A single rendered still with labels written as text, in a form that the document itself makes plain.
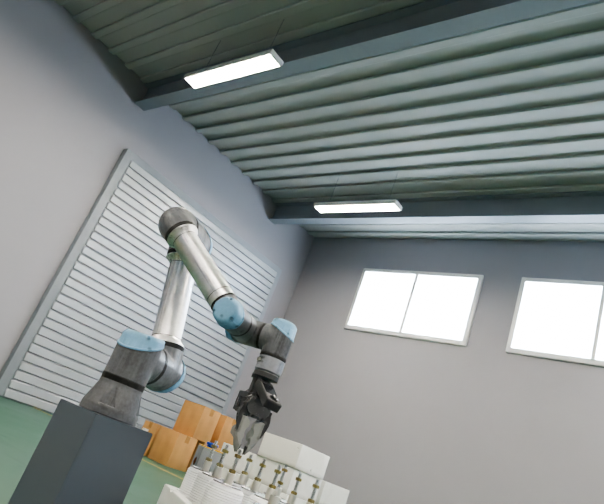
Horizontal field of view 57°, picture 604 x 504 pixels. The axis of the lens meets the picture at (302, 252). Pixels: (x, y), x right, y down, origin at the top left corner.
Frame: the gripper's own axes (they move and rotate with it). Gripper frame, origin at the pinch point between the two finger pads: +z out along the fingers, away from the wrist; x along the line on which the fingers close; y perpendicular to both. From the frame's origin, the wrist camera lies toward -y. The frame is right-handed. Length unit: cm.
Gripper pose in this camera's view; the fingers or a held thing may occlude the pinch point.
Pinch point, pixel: (242, 448)
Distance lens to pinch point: 152.6
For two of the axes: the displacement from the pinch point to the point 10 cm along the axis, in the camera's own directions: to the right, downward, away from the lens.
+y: -5.0, 1.5, 8.5
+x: -8.0, -4.6, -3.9
